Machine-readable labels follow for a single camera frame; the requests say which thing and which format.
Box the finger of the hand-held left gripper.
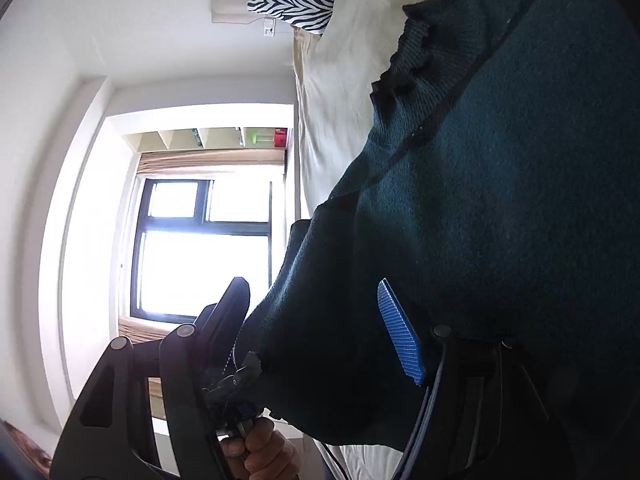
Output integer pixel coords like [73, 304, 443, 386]
[227, 352, 264, 391]

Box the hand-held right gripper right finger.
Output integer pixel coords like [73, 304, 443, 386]
[377, 278, 576, 480]

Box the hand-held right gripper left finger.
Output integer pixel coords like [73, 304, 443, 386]
[51, 276, 251, 480]

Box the dark green knit sweater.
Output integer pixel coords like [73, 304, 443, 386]
[232, 0, 640, 453]

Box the person's left hand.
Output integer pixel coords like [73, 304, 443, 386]
[220, 422, 302, 480]

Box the black framed window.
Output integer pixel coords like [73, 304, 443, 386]
[131, 177, 273, 323]

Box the beige bed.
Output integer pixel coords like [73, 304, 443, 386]
[285, 0, 473, 480]

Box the black cable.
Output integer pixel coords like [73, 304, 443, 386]
[320, 442, 351, 480]

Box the white wall shelf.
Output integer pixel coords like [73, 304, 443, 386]
[122, 127, 291, 153]

